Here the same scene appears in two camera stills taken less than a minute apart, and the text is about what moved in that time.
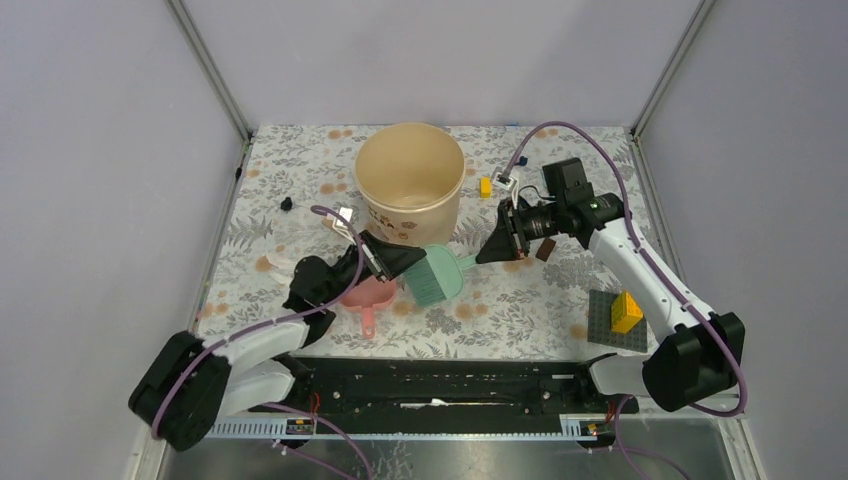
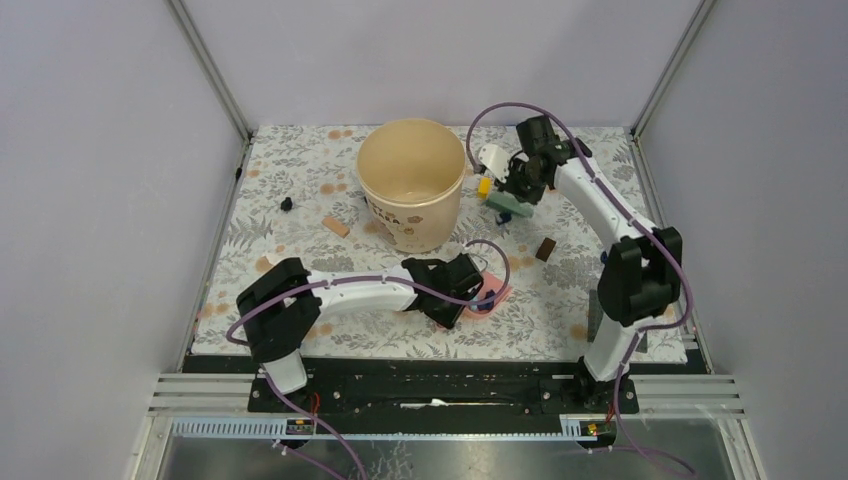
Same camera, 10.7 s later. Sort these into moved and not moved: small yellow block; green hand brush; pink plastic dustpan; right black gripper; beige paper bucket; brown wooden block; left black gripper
Moved: right black gripper; green hand brush; left black gripper; pink plastic dustpan
Not moved: beige paper bucket; small yellow block; brown wooden block
